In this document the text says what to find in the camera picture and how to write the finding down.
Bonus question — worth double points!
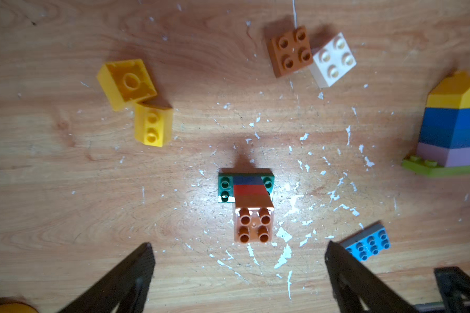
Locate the lime green lego brick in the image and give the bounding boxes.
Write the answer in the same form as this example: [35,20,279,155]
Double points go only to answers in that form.
[402,155,470,178]

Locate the brown lego brick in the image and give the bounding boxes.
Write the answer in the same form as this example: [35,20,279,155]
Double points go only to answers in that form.
[234,194,274,244]
[267,26,313,78]

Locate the yellow lego brick rear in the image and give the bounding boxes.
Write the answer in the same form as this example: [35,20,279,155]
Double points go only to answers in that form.
[97,59,157,112]

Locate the yellow lego brick small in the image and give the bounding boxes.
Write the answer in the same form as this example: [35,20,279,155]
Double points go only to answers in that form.
[426,71,470,110]

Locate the lilac lego brick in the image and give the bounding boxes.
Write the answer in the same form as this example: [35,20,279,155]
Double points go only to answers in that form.
[416,143,470,167]

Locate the tape roll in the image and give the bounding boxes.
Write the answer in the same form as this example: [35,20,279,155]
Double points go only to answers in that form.
[0,298,39,313]

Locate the dark green lego plate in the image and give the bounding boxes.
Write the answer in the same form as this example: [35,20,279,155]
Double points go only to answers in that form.
[218,168,275,203]

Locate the dark blue lego brick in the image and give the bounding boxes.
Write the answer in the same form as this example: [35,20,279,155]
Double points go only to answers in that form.
[233,176,265,185]

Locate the light blue lego plate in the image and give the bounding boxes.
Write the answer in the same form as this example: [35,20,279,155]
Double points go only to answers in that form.
[340,224,391,262]

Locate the white lego brick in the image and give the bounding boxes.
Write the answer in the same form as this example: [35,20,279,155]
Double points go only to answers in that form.
[308,33,356,89]

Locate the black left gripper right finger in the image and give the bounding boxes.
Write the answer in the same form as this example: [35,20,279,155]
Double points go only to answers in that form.
[325,241,417,312]

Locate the red lego brick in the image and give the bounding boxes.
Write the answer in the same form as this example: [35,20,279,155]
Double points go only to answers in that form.
[234,185,270,197]

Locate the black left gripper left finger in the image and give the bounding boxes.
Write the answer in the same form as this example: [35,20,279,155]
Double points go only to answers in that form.
[61,243,155,312]

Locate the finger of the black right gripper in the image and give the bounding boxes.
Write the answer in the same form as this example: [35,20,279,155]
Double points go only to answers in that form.
[434,267,470,312]

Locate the yellow lego brick front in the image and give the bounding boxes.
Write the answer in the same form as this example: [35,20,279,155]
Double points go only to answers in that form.
[134,103,174,147]

